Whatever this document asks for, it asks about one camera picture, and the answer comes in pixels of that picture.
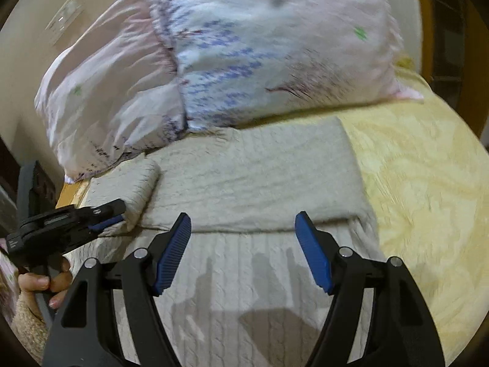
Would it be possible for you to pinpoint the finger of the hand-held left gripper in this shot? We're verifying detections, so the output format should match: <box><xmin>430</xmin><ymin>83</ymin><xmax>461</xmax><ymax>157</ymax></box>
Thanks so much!
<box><xmin>87</xmin><ymin>215</ymin><xmax>125</xmax><ymax>235</ymax></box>
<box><xmin>74</xmin><ymin>199</ymin><xmax>127</xmax><ymax>220</ymax></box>

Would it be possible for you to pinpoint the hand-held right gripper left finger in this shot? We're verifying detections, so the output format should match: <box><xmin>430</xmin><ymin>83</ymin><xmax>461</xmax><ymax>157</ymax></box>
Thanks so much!
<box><xmin>41</xmin><ymin>213</ymin><xmax>192</xmax><ymax>367</ymax></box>

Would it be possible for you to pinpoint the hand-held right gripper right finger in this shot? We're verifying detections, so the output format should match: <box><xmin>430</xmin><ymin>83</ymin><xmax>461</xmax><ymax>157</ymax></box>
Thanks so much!
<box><xmin>295</xmin><ymin>211</ymin><xmax>446</xmax><ymax>367</ymax></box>

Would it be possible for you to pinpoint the grey knit sweater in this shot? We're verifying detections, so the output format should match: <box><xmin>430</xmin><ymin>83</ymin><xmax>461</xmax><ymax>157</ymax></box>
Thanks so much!
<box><xmin>61</xmin><ymin>117</ymin><xmax>387</xmax><ymax>367</ymax></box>

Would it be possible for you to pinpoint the person's left forearm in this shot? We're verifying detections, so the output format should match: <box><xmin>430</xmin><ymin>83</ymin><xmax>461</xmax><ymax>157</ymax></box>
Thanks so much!
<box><xmin>9</xmin><ymin>292</ymin><xmax>52</xmax><ymax>362</ymax></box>

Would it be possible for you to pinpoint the person's left hand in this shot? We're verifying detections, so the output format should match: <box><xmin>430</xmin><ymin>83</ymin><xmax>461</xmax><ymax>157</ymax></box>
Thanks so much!
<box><xmin>18</xmin><ymin>256</ymin><xmax>72</xmax><ymax>308</ymax></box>

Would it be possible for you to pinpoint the pink pillow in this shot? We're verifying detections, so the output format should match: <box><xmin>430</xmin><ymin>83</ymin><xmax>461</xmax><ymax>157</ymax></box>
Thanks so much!
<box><xmin>34</xmin><ymin>0</ymin><xmax>189</xmax><ymax>182</ymax></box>

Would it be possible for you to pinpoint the yellow bed sheet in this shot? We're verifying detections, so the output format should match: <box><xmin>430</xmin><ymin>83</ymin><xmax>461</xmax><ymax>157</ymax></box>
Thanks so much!
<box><xmin>336</xmin><ymin>57</ymin><xmax>489</xmax><ymax>365</ymax></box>

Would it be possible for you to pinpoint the white blue printed pillow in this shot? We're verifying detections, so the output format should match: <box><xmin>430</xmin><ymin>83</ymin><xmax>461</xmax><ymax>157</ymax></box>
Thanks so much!
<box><xmin>133</xmin><ymin>0</ymin><xmax>425</xmax><ymax>131</ymax></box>

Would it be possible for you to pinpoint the wooden bed rail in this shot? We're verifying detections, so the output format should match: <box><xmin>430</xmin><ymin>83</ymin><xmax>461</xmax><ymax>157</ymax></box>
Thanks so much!
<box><xmin>54</xmin><ymin>180</ymin><xmax>92</xmax><ymax>210</ymax></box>

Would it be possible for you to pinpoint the white wall switch plate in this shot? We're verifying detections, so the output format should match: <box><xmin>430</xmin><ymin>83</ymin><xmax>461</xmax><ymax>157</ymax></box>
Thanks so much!
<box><xmin>45</xmin><ymin>0</ymin><xmax>85</xmax><ymax>45</ymax></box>

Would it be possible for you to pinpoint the wooden frame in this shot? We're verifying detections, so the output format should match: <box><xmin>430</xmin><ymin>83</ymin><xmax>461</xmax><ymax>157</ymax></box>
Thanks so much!
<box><xmin>410</xmin><ymin>0</ymin><xmax>489</xmax><ymax>142</ymax></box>

